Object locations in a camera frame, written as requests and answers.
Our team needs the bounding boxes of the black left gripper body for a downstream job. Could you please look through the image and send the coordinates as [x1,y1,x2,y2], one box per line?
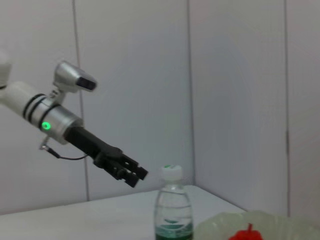
[63,126,124,171]

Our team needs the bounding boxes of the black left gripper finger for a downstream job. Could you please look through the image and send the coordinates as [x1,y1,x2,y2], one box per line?
[103,159,140,189]
[117,153,150,181]

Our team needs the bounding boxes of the clear green-label water bottle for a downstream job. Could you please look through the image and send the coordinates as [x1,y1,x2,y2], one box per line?
[154,164,195,240]

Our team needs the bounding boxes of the green glass fruit plate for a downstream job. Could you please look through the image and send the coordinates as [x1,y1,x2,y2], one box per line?
[194,211,320,240]

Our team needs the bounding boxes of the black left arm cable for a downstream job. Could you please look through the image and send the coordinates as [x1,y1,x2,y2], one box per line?
[38,137,88,161]

